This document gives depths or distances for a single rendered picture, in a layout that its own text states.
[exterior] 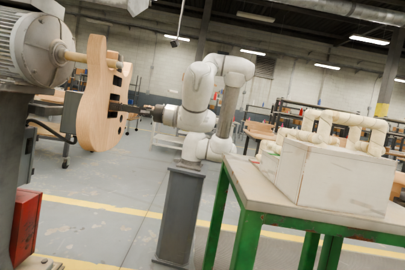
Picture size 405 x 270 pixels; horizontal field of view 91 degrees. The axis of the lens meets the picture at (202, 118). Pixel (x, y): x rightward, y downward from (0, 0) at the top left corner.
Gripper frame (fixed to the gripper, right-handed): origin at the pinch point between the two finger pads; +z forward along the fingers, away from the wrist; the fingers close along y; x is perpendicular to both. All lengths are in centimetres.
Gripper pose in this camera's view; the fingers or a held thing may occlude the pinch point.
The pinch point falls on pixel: (114, 106)
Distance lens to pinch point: 88.4
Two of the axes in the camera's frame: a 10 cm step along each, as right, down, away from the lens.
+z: -9.9, -1.6, -0.3
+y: -0.3, -0.1, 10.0
